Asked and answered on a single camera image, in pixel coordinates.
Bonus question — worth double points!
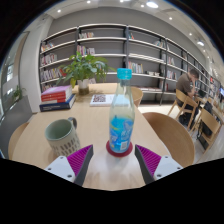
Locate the clear bottle with blue cap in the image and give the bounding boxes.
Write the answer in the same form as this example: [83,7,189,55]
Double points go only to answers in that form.
[108,67,136,154]

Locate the white booklet with patterned cover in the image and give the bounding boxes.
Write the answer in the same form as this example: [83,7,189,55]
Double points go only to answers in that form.
[89,93,116,108]

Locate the grey bookshelf unit with books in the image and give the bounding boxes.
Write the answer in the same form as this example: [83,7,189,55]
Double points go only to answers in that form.
[39,23,221,106]

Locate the round-backed wooden chair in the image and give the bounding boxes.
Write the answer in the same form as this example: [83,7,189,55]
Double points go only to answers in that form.
[130,86,144,108]
[142,111,196,168]

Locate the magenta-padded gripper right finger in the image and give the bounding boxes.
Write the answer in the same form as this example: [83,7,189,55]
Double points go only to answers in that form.
[134,144,184,186]

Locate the red book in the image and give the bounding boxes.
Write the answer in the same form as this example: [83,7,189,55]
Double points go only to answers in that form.
[41,91,74,104]

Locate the black backpack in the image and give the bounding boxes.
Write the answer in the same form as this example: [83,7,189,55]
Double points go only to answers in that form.
[199,101,214,139]

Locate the flat round red coaster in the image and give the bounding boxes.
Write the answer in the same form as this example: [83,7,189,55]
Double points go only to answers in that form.
[105,139,134,158]

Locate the dark blue book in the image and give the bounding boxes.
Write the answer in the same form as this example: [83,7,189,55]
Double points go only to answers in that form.
[39,94,77,113]

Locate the group of wooden slat chairs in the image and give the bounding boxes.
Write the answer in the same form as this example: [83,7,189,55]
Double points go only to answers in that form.
[166,88,224,154]

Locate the small potted plant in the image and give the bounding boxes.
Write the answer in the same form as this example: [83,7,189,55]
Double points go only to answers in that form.
[11,85,26,102]

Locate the pale green patterned mug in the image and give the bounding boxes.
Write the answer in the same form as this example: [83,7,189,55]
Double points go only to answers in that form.
[44,116,82,158]

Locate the person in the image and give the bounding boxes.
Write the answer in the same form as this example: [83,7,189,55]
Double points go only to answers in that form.
[175,68,201,128]

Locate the leafy green potted plant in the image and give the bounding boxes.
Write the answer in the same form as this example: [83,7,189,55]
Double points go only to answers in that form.
[56,51,116,96]

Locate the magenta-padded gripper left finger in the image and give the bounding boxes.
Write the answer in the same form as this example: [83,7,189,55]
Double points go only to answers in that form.
[44,144,95,187]

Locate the group of ceiling lights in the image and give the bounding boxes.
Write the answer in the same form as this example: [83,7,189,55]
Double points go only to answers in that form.
[56,0,206,48]

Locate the pink book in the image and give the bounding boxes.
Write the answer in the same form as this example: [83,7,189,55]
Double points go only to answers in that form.
[40,84,73,98]

